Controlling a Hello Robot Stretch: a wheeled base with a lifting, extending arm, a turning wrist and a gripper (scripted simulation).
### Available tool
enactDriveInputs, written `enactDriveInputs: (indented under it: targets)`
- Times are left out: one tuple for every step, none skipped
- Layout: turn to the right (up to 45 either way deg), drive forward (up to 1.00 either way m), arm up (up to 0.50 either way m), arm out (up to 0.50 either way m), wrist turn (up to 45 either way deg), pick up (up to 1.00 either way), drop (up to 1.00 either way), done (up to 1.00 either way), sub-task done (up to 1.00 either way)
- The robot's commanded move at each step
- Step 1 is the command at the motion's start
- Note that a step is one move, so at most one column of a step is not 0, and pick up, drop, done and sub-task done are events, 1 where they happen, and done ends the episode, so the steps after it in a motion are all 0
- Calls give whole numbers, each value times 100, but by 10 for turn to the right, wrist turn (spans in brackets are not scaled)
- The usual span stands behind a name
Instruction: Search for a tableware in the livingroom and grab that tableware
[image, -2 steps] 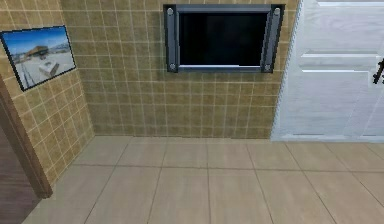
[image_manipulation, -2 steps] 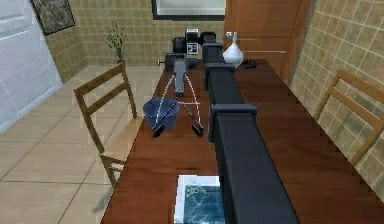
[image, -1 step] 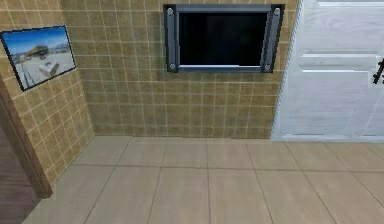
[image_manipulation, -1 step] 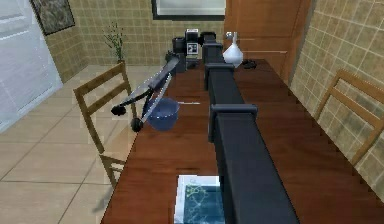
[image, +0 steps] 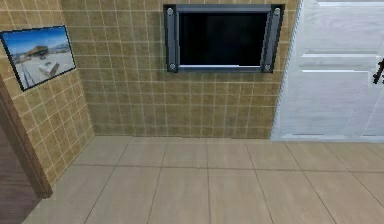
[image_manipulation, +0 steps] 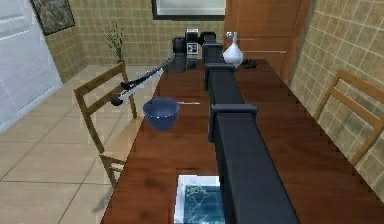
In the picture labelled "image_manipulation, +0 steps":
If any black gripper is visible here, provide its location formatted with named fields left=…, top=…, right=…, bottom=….
left=110, top=36, right=202, bottom=107

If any blue bowl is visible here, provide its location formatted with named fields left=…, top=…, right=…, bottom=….
left=142, top=96, right=181, bottom=132

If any green house plant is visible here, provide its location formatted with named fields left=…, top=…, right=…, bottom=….
left=102, top=21, right=127, bottom=64

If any light brown wooden chair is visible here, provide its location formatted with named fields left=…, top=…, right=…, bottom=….
left=73, top=60, right=145, bottom=188
left=314, top=68, right=384, bottom=166

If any dark brown wooden table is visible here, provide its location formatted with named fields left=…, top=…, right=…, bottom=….
left=100, top=58, right=384, bottom=224

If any black framed window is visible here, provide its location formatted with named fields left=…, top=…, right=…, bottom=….
left=150, top=0, right=227, bottom=22

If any white vase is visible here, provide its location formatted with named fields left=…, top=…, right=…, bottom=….
left=222, top=31, right=245, bottom=69

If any small black flat object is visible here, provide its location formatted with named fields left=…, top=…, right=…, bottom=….
left=241, top=58, right=258, bottom=70

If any white room door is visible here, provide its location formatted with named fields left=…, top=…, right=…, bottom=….
left=0, top=0, right=64, bottom=135

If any brown wooden room door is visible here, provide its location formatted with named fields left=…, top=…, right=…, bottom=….
left=223, top=0, right=313, bottom=85

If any blue and white book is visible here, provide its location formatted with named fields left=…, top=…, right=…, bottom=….
left=173, top=174, right=226, bottom=224

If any dark framed wall picture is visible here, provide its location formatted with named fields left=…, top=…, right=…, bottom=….
left=29, top=0, right=76, bottom=37

